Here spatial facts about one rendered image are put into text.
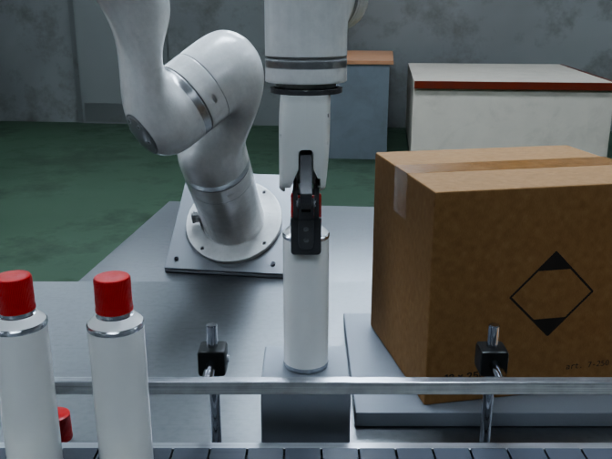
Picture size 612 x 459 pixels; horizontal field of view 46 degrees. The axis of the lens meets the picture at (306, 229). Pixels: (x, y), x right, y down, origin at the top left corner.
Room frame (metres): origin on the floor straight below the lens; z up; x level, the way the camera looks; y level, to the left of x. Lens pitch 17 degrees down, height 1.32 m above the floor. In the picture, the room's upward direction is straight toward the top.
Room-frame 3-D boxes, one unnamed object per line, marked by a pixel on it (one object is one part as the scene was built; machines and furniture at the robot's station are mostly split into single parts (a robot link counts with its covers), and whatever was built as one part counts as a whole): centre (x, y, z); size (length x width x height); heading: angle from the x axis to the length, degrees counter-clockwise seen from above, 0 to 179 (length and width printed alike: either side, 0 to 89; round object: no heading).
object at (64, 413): (0.75, 0.29, 0.85); 0.03 x 0.03 x 0.03
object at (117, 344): (0.61, 0.18, 0.98); 0.05 x 0.05 x 0.20
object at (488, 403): (0.69, -0.20, 0.91); 0.07 x 0.03 x 0.17; 0
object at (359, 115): (7.27, -0.44, 0.44); 1.57 x 0.81 x 0.88; 174
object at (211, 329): (0.69, 0.10, 0.91); 0.07 x 0.03 x 0.17; 0
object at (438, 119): (6.89, -1.79, 0.37); 2.03 x 1.61 x 0.75; 174
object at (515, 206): (0.93, -0.27, 0.99); 0.30 x 0.24 x 0.27; 101
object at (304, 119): (0.76, 0.00, 1.19); 0.10 x 0.07 x 0.11; 0
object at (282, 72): (0.77, 0.00, 1.25); 0.09 x 0.08 x 0.03; 0
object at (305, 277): (0.76, 0.00, 1.02); 0.05 x 0.05 x 0.20
